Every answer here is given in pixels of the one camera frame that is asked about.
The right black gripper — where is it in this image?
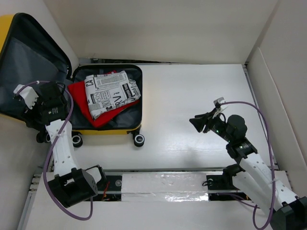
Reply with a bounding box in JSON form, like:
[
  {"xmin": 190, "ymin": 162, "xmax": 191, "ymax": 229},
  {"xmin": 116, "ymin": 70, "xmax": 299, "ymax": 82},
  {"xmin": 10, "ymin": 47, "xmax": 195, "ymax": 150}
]
[{"xmin": 188, "ymin": 107, "xmax": 233, "ymax": 143}]

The red shirt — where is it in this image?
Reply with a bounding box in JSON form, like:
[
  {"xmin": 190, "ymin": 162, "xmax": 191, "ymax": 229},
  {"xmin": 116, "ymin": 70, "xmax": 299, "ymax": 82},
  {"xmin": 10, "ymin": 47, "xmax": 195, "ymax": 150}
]
[{"xmin": 68, "ymin": 66, "xmax": 142, "ymax": 130}]

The newspaper print garment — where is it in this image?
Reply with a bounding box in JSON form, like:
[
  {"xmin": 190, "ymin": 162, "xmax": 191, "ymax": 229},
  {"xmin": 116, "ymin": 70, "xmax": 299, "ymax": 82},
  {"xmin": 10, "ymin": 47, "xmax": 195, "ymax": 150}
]
[{"xmin": 84, "ymin": 71, "xmax": 141, "ymax": 120}]

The yellow suitcase with grey lining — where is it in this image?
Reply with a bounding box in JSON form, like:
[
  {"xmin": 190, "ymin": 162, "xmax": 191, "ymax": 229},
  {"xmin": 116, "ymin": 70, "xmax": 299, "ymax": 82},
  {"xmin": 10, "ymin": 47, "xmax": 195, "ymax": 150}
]
[{"xmin": 0, "ymin": 13, "xmax": 145, "ymax": 148}]

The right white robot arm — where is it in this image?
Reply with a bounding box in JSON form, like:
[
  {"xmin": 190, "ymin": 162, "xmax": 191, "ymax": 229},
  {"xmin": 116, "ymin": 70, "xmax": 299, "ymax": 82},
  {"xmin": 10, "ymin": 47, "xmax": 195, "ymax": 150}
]
[{"xmin": 189, "ymin": 112, "xmax": 307, "ymax": 230}]

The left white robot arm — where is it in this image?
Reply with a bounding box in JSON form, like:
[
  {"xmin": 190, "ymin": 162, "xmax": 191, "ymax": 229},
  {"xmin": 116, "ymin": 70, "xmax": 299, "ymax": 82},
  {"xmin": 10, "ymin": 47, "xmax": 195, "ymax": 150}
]
[{"xmin": 14, "ymin": 81, "xmax": 107, "ymax": 208}]

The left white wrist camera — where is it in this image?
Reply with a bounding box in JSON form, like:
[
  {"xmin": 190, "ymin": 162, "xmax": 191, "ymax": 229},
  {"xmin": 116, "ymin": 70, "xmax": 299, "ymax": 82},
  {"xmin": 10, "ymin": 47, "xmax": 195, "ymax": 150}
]
[{"xmin": 13, "ymin": 84, "xmax": 38, "ymax": 110}]

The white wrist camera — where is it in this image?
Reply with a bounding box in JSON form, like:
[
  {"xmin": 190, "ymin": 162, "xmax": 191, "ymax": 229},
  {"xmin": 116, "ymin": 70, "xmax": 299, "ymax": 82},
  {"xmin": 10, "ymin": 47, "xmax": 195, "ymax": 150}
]
[
  {"xmin": 211, "ymin": 97, "xmax": 227, "ymax": 118},
  {"xmin": 13, "ymin": 84, "xmax": 38, "ymax": 110}
]

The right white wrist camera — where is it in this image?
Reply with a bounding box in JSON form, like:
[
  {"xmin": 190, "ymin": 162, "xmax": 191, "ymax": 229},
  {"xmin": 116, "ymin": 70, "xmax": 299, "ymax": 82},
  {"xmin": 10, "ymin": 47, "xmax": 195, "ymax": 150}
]
[{"xmin": 211, "ymin": 97, "xmax": 227, "ymax": 118}]

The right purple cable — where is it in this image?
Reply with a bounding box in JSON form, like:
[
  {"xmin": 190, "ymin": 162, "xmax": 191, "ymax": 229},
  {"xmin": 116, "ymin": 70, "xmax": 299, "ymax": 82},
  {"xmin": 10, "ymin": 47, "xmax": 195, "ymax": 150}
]
[{"xmin": 217, "ymin": 101, "xmax": 275, "ymax": 230}]

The purple cable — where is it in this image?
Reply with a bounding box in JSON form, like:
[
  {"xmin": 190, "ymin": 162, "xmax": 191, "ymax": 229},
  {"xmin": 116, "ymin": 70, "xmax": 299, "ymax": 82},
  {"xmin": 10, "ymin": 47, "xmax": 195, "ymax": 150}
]
[
  {"xmin": 18, "ymin": 81, "xmax": 94, "ymax": 220},
  {"xmin": 217, "ymin": 101, "xmax": 275, "ymax": 230}
]

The aluminium mounting rail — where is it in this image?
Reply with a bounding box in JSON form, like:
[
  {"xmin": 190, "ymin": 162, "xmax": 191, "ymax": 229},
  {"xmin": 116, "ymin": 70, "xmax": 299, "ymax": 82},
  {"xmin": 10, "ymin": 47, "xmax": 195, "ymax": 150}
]
[{"xmin": 94, "ymin": 172, "xmax": 250, "ymax": 202}]

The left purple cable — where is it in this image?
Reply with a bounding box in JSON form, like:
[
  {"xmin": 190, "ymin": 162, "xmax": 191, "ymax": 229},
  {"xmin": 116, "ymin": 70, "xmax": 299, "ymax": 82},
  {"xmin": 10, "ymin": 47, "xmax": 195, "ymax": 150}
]
[{"xmin": 18, "ymin": 81, "xmax": 94, "ymax": 220}]

